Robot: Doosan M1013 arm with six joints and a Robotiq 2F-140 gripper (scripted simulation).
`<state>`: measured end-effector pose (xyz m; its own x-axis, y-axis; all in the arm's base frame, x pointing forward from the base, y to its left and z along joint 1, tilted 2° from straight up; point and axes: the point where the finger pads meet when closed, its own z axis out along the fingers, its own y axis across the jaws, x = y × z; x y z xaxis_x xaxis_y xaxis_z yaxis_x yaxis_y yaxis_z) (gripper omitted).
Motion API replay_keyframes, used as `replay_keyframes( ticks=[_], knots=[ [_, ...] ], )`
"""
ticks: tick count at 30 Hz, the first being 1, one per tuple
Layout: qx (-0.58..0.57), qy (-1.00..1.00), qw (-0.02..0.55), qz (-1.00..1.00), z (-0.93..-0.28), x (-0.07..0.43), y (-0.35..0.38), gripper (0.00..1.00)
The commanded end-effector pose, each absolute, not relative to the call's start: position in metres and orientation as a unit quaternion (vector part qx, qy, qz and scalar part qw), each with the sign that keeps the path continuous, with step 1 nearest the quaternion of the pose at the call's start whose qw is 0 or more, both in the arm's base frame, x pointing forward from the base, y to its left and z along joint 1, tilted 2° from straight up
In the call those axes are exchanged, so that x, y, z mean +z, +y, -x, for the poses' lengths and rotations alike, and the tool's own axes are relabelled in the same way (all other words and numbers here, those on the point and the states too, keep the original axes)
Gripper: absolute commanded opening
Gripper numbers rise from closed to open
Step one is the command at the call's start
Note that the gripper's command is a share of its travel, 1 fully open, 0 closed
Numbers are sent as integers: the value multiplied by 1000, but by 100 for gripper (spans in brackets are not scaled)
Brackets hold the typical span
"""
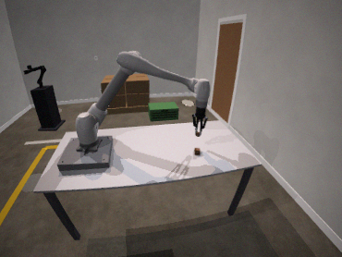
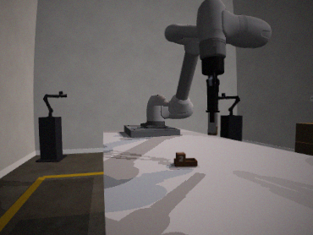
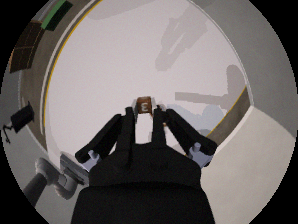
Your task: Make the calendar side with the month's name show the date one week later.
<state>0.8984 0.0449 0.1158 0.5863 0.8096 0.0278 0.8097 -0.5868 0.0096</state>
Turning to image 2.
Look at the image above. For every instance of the brown wooden tray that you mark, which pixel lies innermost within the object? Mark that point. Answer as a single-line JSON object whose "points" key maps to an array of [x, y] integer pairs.
{"points": [[189, 162]]}

